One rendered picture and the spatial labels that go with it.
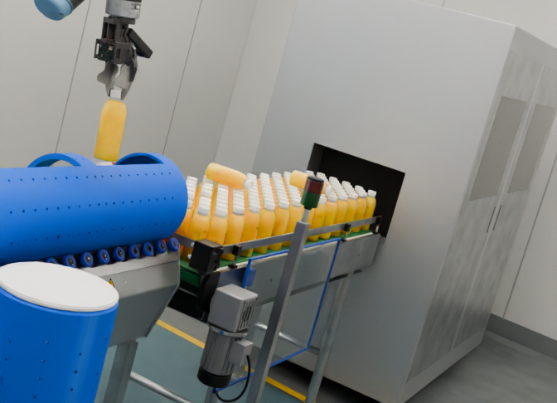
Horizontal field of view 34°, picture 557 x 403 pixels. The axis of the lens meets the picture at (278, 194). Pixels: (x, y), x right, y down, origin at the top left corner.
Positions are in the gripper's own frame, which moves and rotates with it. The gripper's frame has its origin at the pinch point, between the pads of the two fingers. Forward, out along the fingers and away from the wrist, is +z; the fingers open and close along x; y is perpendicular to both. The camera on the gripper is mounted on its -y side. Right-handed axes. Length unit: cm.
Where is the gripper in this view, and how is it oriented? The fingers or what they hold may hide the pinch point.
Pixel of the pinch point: (118, 93)
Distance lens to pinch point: 251.6
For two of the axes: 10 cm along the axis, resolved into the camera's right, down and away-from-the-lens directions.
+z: -1.6, 9.6, 2.1
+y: -5.2, 1.0, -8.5
